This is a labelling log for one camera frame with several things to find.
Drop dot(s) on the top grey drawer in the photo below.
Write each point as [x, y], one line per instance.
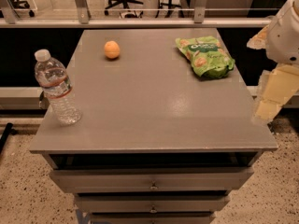
[141, 180]

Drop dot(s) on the middle grey drawer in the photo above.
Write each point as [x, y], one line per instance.
[151, 203]

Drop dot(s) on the clear plastic water bottle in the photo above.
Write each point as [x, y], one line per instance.
[54, 81]

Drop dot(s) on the green snack bag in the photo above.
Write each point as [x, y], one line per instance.
[206, 55]

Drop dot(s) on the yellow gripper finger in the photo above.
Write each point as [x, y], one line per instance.
[275, 89]
[259, 40]

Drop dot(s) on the bottom grey drawer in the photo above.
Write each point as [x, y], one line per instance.
[166, 218]

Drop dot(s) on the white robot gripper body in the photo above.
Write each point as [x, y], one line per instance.
[284, 36]

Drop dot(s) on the grey drawer cabinet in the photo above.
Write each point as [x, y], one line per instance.
[147, 109]

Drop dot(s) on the metal railing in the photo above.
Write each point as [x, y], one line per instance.
[83, 14]

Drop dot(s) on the black office chair left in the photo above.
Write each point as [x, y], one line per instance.
[23, 4]

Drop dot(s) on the orange fruit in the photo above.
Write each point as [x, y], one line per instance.
[112, 49]

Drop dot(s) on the black pole on floor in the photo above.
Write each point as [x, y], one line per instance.
[4, 136]

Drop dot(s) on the grey drawer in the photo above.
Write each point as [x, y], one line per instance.
[141, 180]
[166, 218]
[151, 203]

